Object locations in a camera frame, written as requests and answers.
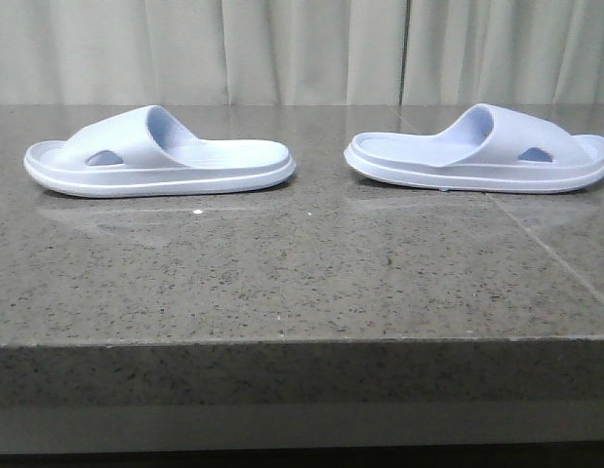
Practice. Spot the light blue slipper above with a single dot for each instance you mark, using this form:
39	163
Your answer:
148	152
488	148

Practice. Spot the pale curtain right panel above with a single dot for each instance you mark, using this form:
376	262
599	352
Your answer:
526	52

